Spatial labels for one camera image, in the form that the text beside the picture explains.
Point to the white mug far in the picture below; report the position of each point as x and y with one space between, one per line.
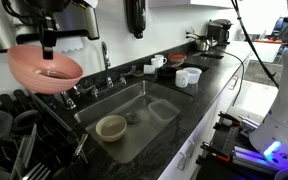
162 57

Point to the black wall soap dispenser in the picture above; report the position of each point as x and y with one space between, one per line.
136 17

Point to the steel kettle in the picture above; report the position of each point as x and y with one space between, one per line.
204 43

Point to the chrome sink faucet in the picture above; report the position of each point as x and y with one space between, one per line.
106 64

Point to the black coffee maker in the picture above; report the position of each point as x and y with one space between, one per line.
219 30

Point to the clear rectangular plastic container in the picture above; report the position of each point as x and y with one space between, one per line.
163 111

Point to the black equipment cart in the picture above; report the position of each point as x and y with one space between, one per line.
229 155

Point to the white mug lying down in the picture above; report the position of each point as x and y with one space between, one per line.
148 69

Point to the white mug middle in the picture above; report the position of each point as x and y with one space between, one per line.
157 62

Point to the clear plastic measuring cup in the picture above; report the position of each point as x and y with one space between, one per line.
193 74

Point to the white upper cabinet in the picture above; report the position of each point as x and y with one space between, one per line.
211 3

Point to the beige plastic bowl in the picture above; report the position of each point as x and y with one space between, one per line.
111 128

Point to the black dish rack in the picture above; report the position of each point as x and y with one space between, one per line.
38 147

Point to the black round bowl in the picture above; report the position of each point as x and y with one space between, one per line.
166 72

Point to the pink plastic bowl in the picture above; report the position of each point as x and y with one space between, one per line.
31 70

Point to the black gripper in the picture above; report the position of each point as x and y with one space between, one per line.
50 18

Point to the stainless steel sink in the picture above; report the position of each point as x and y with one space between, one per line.
132 104

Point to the white mug near sink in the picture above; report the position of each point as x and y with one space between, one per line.
181 79

